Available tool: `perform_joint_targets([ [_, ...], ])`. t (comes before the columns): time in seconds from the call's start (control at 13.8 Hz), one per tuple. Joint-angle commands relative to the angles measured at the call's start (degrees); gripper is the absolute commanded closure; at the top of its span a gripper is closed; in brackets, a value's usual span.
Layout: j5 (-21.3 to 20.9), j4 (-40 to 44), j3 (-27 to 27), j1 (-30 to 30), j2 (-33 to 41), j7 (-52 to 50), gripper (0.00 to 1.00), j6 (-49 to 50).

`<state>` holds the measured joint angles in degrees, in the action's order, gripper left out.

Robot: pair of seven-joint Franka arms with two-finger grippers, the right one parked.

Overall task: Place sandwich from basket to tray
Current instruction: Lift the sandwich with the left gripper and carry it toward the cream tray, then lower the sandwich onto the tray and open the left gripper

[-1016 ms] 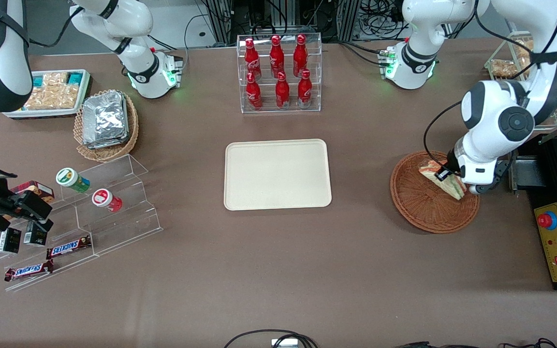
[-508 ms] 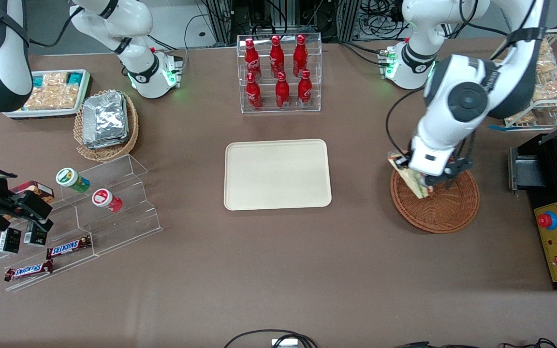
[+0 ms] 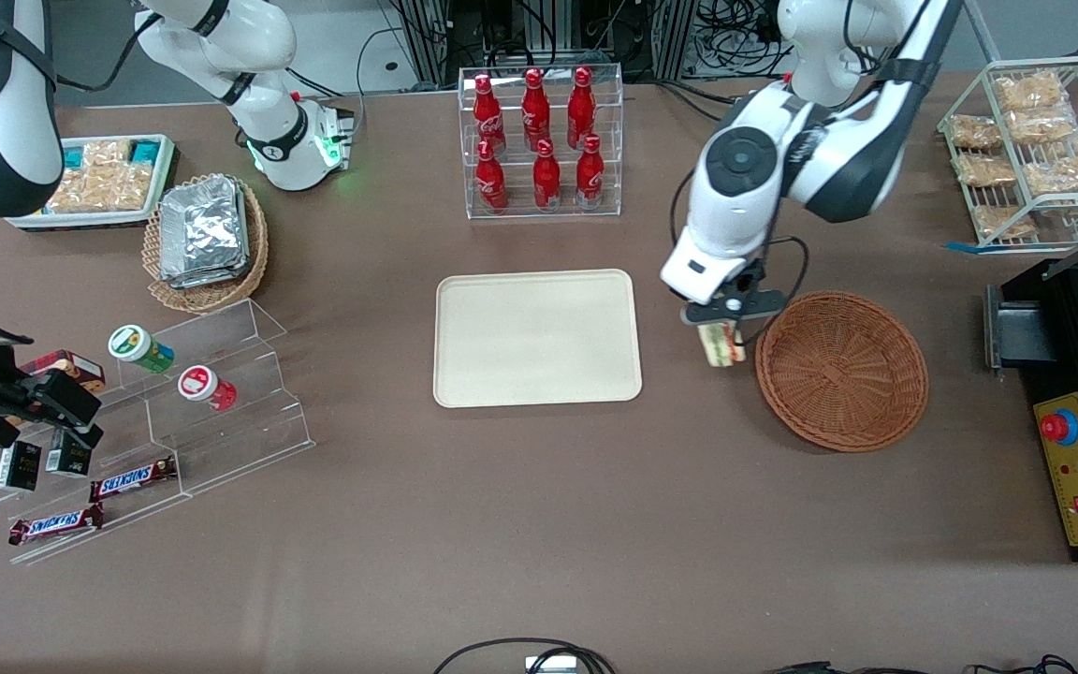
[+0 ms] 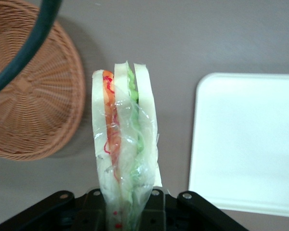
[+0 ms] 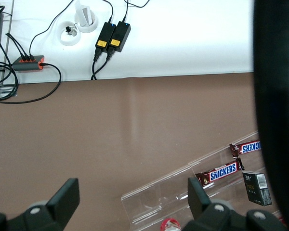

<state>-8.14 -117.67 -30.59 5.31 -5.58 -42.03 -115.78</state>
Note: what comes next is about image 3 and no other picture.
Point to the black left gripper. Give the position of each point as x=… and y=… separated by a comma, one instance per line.
x=749, y=277

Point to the triangle sandwich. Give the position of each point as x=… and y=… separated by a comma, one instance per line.
x=717, y=346

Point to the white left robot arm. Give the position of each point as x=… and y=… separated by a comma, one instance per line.
x=745, y=168

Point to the brown round wicker basket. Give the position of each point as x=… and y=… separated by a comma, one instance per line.
x=843, y=374

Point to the beige plastic tray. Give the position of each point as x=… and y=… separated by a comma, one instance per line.
x=537, y=339

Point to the light oval wicker basket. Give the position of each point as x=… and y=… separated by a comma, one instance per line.
x=207, y=298

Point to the small black box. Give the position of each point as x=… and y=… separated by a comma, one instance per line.
x=69, y=456
x=18, y=465

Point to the red brown chocolate box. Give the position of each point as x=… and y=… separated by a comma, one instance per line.
x=71, y=365

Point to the Snickers chocolate bar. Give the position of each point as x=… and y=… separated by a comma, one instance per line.
x=54, y=524
x=132, y=478

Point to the green cup with white lid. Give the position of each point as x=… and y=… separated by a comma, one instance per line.
x=138, y=346

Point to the red cup with white lid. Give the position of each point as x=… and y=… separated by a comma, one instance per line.
x=205, y=387

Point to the clear acrylic stepped stand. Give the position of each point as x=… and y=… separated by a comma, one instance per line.
x=249, y=412

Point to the white rectangular snack bin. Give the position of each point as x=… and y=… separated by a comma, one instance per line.
x=80, y=221

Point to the red cola bottle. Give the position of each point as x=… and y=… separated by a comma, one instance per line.
x=535, y=110
x=491, y=183
x=581, y=108
x=546, y=180
x=488, y=117
x=589, y=176

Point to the clear acrylic bottle rack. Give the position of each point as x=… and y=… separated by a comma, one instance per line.
x=614, y=140

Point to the blue tape strip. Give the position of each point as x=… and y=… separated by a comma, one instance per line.
x=962, y=247

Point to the beige cracker packs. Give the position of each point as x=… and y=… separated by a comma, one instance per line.
x=104, y=185

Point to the silver foil packet stack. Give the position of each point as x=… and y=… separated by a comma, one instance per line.
x=204, y=229

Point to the teal snack pack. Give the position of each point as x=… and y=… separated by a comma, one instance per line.
x=146, y=150
x=73, y=155

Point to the beige snack bag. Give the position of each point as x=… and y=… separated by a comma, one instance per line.
x=1042, y=124
x=974, y=132
x=985, y=169
x=1030, y=92
x=1063, y=175
x=1005, y=222

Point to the black control box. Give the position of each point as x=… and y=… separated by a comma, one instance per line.
x=1049, y=374

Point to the red emergency stop button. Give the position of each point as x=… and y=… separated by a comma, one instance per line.
x=1057, y=428

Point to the small silver device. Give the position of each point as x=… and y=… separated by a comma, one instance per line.
x=550, y=665

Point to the grey metal bracket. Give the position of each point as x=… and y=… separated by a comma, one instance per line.
x=1016, y=337

